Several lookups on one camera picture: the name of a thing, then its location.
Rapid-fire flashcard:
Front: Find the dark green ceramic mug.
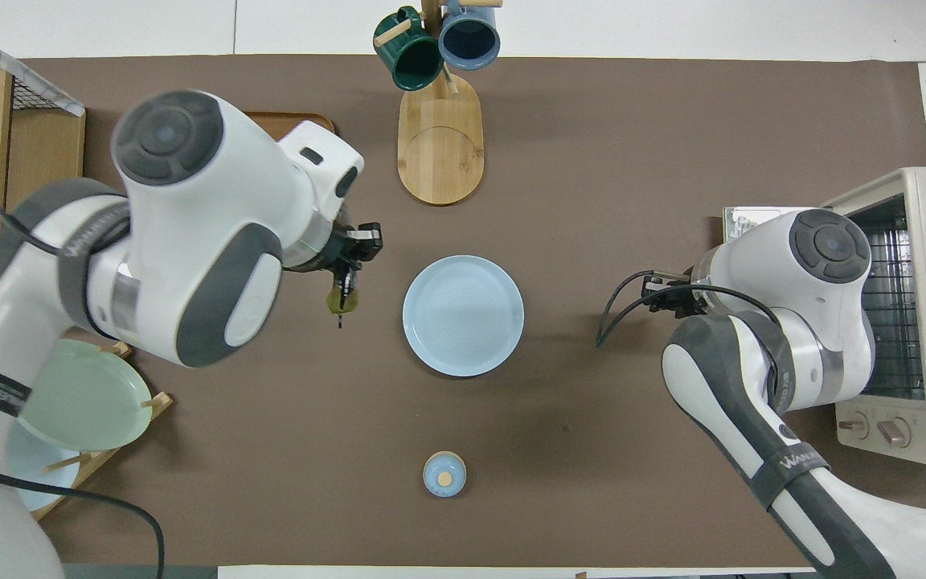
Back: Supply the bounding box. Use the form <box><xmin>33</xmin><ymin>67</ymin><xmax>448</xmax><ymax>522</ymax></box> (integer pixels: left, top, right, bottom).
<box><xmin>373</xmin><ymin>6</ymin><xmax>445</xmax><ymax>92</ymax></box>

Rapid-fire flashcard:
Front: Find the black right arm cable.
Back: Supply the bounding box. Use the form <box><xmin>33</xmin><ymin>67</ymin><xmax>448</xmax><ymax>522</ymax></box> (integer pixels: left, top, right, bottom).
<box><xmin>596</xmin><ymin>270</ymin><xmax>761</xmax><ymax>349</ymax></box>

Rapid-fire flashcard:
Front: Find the dark purple eggplant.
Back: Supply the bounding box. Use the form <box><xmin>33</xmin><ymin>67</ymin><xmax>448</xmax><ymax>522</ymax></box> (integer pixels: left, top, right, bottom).
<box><xmin>326</xmin><ymin>285</ymin><xmax>360</xmax><ymax>329</ymax></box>

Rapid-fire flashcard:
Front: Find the wooden plate rack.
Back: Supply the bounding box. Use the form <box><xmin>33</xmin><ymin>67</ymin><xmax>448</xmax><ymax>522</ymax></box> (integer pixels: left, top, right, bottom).
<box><xmin>33</xmin><ymin>341</ymin><xmax>174</xmax><ymax>520</ymax></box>

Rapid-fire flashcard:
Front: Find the wooden mug tree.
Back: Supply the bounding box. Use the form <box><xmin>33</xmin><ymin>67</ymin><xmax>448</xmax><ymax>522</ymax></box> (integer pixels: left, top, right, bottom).
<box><xmin>397</xmin><ymin>0</ymin><xmax>504</xmax><ymax>207</ymax></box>

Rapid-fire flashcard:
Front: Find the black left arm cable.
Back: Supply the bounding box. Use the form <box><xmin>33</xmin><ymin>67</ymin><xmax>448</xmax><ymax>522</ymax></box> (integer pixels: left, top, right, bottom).
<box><xmin>0</xmin><ymin>450</ymin><xmax>167</xmax><ymax>579</ymax></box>

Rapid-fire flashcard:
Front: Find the small blue bell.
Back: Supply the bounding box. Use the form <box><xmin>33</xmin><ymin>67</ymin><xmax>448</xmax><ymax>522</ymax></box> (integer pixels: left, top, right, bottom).
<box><xmin>423</xmin><ymin>451</ymin><xmax>467</xmax><ymax>499</ymax></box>

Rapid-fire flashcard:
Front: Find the blue ceramic mug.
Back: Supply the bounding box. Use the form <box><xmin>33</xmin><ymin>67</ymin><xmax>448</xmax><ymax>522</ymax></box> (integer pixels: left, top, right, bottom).
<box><xmin>438</xmin><ymin>2</ymin><xmax>502</xmax><ymax>71</ymax></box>

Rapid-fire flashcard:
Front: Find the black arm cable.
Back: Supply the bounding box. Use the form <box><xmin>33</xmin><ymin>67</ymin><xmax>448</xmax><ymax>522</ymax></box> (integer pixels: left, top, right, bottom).
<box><xmin>0</xmin><ymin>450</ymin><xmax>167</xmax><ymax>579</ymax></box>
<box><xmin>596</xmin><ymin>270</ymin><xmax>761</xmax><ymax>349</ymax></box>

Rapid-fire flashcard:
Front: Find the wooden serving tray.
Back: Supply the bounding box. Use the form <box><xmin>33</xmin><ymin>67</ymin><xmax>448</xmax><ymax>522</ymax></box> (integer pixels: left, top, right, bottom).
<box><xmin>242</xmin><ymin>111</ymin><xmax>338</xmax><ymax>142</ymax></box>

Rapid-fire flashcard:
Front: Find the pale green plate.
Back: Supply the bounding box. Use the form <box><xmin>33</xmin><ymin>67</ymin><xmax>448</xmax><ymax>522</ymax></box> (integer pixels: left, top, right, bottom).
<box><xmin>17</xmin><ymin>338</ymin><xmax>154</xmax><ymax>451</ymax></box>

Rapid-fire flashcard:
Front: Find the brown table mat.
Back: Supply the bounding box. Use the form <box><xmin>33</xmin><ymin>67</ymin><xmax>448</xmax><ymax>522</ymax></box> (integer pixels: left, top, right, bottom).
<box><xmin>17</xmin><ymin>55</ymin><xmax>926</xmax><ymax>568</ymax></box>

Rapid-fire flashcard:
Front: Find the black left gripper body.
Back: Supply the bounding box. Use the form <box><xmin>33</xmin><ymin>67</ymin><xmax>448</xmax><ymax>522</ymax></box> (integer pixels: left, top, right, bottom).
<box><xmin>314</xmin><ymin>221</ymin><xmax>384</xmax><ymax>281</ymax></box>

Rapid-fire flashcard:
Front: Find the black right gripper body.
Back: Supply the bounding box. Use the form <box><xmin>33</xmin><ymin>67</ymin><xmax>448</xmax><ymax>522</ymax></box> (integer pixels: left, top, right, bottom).
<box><xmin>644</xmin><ymin>272</ymin><xmax>707</xmax><ymax>316</ymax></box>

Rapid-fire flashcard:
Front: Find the light blue racked plate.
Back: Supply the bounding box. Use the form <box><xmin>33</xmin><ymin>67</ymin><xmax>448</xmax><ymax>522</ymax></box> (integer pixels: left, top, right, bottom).
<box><xmin>5</xmin><ymin>418</ymin><xmax>83</xmax><ymax>513</ymax></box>

